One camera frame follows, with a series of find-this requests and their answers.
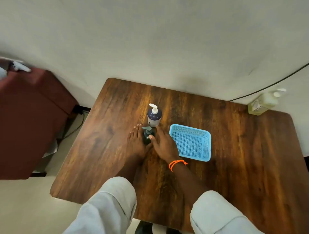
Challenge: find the person's white sleeve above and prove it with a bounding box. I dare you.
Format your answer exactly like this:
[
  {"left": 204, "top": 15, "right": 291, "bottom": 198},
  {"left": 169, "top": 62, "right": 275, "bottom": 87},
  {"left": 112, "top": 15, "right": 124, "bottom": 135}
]
[
  {"left": 63, "top": 176, "right": 137, "bottom": 234},
  {"left": 190, "top": 190, "right": 264, "bottom": 234}
]

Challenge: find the person's right hand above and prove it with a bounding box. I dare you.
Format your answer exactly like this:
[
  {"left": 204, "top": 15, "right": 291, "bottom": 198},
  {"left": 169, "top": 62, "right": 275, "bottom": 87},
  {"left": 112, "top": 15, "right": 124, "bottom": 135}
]
[{"left": 148, "top": 125, "right": 180, "bottom": 164}]

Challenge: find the blue plastic mesh basket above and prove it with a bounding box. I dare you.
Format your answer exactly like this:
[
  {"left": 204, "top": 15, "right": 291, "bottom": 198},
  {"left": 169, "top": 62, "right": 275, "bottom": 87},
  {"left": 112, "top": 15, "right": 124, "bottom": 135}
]
[{"left": 169, "top": 124, "right": 212, "bottom": 162}]

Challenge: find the small teal translucent bottle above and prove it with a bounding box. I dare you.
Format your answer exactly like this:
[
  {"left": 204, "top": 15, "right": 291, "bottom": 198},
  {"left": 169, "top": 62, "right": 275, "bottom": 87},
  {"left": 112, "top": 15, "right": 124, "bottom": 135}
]
[{"left": 143, "top": 131, "right": 156, "bottom": 146}]

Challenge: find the person's left white sleeve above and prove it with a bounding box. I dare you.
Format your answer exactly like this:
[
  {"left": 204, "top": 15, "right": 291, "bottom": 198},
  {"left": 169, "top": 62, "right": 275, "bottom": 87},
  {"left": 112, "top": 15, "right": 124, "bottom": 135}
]
[{"left": 63, "top": 176, "right": 137, "bottom": 234}]

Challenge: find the black power cord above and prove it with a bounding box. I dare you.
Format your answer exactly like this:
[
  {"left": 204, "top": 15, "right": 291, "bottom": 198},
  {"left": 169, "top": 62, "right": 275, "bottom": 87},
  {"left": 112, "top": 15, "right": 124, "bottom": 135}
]
[{"left": 57, "top": 106, "right": 91, "bottom": 143}]

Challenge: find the person's right white sleeve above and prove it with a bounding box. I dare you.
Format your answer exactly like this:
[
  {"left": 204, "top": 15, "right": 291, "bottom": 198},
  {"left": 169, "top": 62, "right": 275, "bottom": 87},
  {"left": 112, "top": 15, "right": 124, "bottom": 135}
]
[{"left": 190, "top": 190, "right": 264, "bottom": 234}]

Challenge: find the person's right forearm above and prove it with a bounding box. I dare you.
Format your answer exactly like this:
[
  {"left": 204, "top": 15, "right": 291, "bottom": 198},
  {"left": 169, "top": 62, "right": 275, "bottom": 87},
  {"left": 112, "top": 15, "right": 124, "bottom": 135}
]
[{"left": 172, "top": 162, "right": 211, "bottom": 208}]

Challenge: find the long black wall cable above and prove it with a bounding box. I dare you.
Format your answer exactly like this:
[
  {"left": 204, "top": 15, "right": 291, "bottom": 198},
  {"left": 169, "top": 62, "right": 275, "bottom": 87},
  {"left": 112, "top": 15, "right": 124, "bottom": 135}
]
[{"left": 229, "top": 63, "right": 309, "bottom": 102}]

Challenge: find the orange beaded bracelet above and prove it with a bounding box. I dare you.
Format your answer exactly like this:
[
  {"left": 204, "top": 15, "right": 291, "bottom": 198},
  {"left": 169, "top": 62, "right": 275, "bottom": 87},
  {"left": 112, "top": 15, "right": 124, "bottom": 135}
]
[{"left": 168, "top": 160, "right": 188, "bottom": 172}]

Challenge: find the large yellow soap bottle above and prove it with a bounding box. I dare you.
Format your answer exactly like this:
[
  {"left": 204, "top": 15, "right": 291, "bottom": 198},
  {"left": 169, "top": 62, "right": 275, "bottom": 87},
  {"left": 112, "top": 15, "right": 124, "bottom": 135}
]
[{"left": 247, "top": 93, "right": 279, "bottom": 116}]

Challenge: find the small navy white pump bottle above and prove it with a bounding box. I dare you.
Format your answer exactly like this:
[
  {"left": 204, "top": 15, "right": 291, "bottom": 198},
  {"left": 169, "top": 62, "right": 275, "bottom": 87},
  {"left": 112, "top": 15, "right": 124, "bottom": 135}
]
[{"left": 147, "top": 103, "right": 163, "bottom": 128}]

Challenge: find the person's left forearm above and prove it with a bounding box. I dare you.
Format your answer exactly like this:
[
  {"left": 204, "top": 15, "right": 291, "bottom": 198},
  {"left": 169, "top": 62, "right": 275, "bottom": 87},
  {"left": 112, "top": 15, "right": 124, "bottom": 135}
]
[{"left": 115, "top": 154, "right": 146, "bottom": 185}]

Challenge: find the white crumpled cloth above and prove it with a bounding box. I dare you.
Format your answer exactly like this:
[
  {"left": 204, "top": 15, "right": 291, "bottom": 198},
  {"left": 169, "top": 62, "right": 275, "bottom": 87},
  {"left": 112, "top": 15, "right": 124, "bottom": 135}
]
[{"left": 12, "top": 61, "right": 32, "bottom": 73}]

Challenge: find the maroon upholstered seat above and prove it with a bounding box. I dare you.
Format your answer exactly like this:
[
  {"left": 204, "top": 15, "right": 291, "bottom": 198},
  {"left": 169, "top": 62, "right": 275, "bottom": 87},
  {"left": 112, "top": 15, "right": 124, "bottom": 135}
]
[{"left": 0, "top": 58, "right": 79, "bottom": 180}]

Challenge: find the person's left hand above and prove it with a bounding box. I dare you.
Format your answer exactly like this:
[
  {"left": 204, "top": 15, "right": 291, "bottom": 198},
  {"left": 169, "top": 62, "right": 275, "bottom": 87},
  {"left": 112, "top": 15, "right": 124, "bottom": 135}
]
[{"left": 127, "top": 124, "right": 153, "bottom": 159}]

